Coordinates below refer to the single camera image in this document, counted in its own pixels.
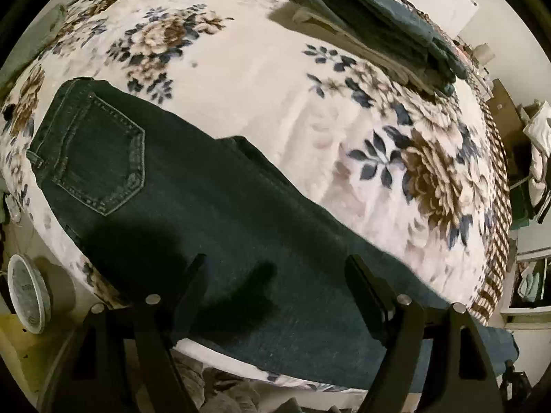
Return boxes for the folded blue jeans stack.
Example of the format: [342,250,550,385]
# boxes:
[296,0,469,96]

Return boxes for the white round tub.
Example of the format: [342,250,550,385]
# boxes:
[8,255,51,335]

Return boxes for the cream thread spool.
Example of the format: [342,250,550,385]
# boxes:
[472,43,496,68]

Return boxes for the chair with clothes pile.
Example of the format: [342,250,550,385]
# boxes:
[510,100,550,230]

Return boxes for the dark blue jeans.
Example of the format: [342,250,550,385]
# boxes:
[25,76,520,393]

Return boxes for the white wardrobe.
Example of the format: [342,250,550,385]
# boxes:
[500,223,551,332]

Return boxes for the floral bed blanket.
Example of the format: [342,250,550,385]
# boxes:
[0,0,514,393]

